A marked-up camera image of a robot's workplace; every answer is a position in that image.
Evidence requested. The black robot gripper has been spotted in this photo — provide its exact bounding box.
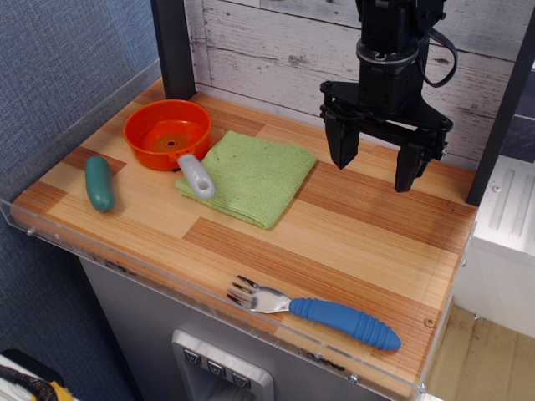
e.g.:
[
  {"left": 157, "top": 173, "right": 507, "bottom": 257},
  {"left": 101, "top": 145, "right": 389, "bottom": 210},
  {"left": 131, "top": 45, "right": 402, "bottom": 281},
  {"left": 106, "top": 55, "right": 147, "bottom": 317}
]
[{"left": 320, "top": 38, "right": 453, "bottom": 193}]

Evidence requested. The blue handled metal fork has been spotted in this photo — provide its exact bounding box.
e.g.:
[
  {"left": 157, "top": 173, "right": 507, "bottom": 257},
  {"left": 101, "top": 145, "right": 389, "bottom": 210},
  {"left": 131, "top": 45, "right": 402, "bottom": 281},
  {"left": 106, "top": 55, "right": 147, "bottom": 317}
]
[{"left": 227, "top": 276, "right": 401, "bottom": 351}]

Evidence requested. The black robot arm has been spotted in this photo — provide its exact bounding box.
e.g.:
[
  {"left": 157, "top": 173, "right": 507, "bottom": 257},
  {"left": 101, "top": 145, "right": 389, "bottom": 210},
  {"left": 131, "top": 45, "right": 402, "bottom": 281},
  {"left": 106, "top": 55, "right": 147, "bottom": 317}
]
[{"left": 320, "top": 1, "right": 458, "bottom": 193}]

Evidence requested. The green folded cloth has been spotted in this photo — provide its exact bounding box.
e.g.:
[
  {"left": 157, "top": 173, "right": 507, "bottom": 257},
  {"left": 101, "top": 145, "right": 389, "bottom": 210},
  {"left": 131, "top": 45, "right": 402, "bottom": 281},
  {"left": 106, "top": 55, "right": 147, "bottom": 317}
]
[{"left": 201, "top": 130, "right": 316, "bottom": 230}]

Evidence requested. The white ribbed side appliance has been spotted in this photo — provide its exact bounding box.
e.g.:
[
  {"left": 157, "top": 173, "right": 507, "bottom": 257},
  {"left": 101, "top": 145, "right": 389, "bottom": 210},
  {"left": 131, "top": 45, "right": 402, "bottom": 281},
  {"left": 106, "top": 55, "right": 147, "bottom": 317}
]
[{"left": 453, "top": 156, "right": 534, "bottom": 337}]

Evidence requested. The green toy pickle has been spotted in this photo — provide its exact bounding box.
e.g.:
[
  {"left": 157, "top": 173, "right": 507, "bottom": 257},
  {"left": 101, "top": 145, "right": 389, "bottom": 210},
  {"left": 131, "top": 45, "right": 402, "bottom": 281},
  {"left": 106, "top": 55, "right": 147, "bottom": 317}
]
[{"left": 84, "top": 155, "right": 115, "bottom": 212}]

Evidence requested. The grey cabinet button panel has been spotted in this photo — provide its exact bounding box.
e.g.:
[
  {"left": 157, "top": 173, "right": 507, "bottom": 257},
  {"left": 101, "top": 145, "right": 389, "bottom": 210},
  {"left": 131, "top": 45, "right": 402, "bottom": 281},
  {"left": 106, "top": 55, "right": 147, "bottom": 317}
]
[{"left": 171, "top": 329, "right": 275, "bottom": 400}]

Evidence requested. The black yellow object corner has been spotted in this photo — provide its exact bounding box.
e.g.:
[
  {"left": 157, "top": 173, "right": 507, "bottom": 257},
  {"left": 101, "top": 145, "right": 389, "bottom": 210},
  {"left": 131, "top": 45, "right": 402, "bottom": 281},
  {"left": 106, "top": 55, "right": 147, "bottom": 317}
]
[{"left": 1, "top": 349, "right": 75, "bottom": 400}]

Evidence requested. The dark right vertical post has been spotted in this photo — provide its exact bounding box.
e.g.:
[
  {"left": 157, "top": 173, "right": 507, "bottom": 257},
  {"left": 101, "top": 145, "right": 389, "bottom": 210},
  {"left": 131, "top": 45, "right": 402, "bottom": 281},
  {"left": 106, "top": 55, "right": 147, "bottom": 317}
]
[{"left": 466, "top": 12, "right": 534, "bottom": 206}]

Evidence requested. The dark vertical post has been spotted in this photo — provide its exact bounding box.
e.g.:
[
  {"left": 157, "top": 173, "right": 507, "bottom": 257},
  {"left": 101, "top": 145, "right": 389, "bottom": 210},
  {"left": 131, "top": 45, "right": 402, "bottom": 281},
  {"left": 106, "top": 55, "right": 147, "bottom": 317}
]
[
  {"left": 466, "top": 12, "right": 534, "bottom": 206},
  {"left": 150, "top": 0, "right": 196, "bottom": 99}
]

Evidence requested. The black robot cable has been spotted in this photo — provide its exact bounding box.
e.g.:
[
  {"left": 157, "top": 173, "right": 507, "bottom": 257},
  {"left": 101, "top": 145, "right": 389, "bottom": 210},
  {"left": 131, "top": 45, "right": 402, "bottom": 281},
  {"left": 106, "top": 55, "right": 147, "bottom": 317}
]
[{"left": 421, "top": 28, "right": 459, "bottom": 89}]

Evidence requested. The orange toy pot grey handle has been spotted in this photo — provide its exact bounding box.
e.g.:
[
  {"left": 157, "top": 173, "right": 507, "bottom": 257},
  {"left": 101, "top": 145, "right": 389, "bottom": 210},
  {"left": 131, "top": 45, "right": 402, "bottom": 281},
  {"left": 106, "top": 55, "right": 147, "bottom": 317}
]
[{"left": 123, "top": 99, "right": 216, "bottom": 201}]

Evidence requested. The dark left vertical post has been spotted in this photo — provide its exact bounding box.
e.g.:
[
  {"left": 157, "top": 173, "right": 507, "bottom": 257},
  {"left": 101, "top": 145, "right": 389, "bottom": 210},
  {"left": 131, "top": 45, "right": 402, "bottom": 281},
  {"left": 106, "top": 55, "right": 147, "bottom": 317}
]
[{"left": 150, "top": 0, "right": 196, "bottom": 99}]

